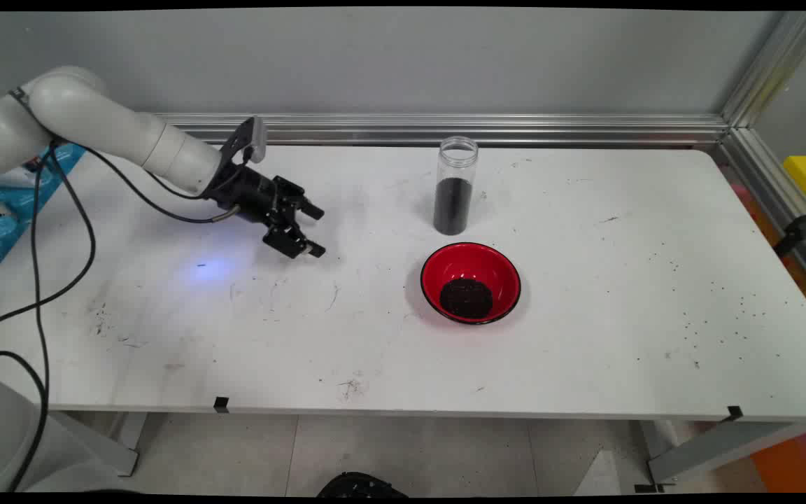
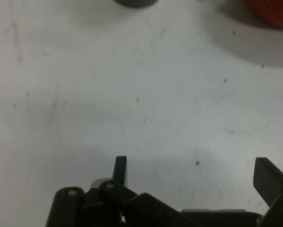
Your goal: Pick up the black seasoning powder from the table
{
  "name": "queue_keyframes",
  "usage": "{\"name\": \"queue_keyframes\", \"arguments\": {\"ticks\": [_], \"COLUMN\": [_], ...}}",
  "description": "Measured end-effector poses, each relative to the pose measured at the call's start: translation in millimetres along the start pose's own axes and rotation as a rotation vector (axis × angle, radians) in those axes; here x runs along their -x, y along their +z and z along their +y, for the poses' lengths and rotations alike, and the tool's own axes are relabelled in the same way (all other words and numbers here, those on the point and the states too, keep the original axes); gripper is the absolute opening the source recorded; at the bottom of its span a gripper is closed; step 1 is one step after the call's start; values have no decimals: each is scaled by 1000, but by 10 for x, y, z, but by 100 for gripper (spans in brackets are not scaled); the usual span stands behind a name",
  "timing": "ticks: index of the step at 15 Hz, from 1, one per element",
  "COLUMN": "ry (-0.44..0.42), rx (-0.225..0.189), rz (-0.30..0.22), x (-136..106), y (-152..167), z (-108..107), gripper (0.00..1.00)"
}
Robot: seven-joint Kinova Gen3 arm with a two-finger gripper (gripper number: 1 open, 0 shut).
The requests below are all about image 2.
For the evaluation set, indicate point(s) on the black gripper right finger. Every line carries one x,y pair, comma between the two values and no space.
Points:
273,184

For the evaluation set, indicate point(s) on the red bowl with black rim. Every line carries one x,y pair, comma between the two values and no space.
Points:
273,11

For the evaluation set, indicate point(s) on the clear plastic jar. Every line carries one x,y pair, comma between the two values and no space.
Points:
134,2

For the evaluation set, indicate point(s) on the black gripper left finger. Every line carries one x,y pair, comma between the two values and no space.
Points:
113,208

